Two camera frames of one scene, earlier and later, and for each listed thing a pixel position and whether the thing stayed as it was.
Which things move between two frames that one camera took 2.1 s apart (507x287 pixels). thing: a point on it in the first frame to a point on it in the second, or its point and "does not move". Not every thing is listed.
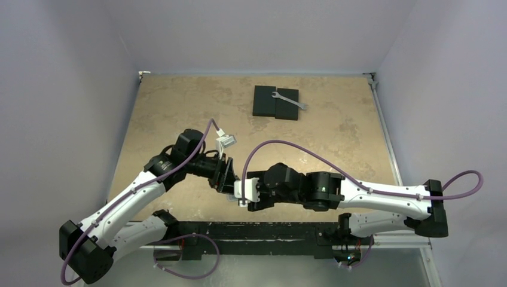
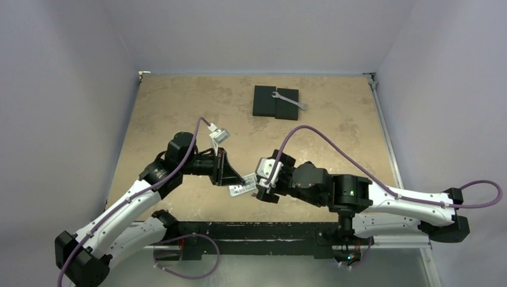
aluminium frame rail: [400, 240] does not move
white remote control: [231, 198] to [250, 184]
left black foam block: [264, 103] does not move
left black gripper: [222, 177] does not move
